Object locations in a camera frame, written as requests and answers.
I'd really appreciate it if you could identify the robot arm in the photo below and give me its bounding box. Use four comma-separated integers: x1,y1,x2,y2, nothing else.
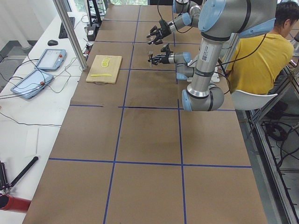
147,0,277,111
147,0,203,45

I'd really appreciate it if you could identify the white plastic chair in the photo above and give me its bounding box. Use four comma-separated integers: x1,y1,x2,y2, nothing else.
231,90,278,111

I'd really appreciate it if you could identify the teach pendant with red button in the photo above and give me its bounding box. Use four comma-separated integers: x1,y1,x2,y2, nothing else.
11,70,54,99

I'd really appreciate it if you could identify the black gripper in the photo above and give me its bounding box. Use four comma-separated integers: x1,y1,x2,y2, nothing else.
149,21,171,45
149,53,175,66

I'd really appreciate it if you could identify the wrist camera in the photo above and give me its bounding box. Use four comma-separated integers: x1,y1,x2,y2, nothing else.
159,19,170,32

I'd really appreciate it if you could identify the yellow plastic knife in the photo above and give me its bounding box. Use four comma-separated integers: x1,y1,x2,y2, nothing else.
90,73,112,77

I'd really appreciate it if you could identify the aluminium frame post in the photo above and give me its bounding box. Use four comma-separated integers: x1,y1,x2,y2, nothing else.
53,0,87,71

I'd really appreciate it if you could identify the person in yellow shirt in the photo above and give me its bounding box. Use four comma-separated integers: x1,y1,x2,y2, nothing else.
226,1,299,95

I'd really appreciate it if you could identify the wooden cutting board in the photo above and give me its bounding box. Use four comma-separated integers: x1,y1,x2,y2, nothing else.
86,55,122,84

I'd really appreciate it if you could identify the red cylinder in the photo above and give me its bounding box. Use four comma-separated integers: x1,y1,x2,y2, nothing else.
0,194,31,213

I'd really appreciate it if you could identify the black folded tripod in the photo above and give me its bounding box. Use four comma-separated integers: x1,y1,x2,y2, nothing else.
0,156,39,194

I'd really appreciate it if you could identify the black computer mouse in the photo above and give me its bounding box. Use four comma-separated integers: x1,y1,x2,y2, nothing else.
47,40,58,46

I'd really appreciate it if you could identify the steel jigger measuring cup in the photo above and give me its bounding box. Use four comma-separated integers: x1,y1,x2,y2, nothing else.
147,50,155,67

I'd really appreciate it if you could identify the black keyboard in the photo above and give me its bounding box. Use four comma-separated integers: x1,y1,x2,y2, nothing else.
58,16,76,39

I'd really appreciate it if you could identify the clear glass cup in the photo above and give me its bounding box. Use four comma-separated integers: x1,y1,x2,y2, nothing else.
146,35,155,45

